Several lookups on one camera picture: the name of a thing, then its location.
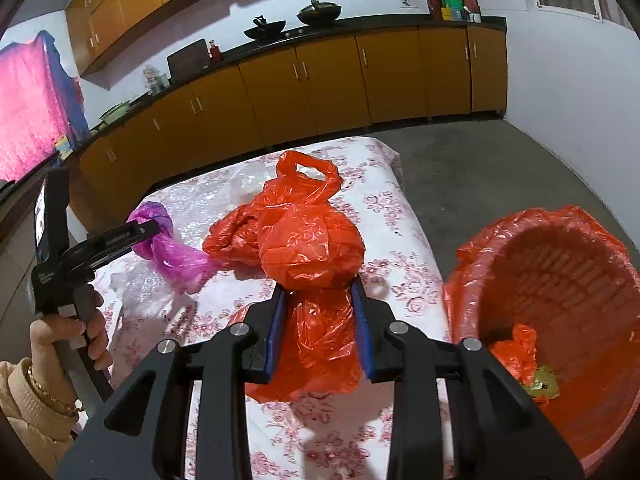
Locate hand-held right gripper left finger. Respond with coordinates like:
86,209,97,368
57,287,288,480

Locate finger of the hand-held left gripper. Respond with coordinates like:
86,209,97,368
70,221,162,272

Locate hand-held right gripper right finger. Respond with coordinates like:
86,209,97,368
351,282,584,480

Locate purple plastic bag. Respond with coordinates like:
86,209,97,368
126,200,217,296

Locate large red plastic bag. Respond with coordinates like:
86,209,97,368
227,149,369,404

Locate red plastic basket liner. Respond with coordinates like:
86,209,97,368
442,204,640,479

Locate small red plastic bag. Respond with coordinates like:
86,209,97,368
487,322,539,387

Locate yellow-green plastic bag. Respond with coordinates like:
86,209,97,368
520,365,562,404

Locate orange plastic waste basket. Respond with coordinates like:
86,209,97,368
444,206,640,478

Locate person's left hand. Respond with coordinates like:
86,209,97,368
29,290,114,377

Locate crumpled clear plastic bag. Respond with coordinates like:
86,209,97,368
101,259,201,322

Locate floral tablecloth table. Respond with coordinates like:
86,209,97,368
92,136,455,480

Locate green basin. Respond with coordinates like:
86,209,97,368
98,102,132,124

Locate pink and blue curtain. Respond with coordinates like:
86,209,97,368
0,29,91,184

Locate glass jar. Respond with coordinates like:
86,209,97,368
143,64,169,94

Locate dark cutting board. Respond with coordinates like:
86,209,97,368
167,38,211,79

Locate wooden lower kitchen cabinets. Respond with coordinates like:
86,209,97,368
69,25,509,222

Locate open black wok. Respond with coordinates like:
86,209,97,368
243,16,287,41

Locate black wok with lid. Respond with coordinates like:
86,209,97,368
295,0,344,26

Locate black kitchen countertop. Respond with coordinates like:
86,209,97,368
75,14,508,156

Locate gold bracelet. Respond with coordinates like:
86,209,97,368
26,364,81,419

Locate long wooden wall cabinets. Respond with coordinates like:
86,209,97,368
64,0,227,79

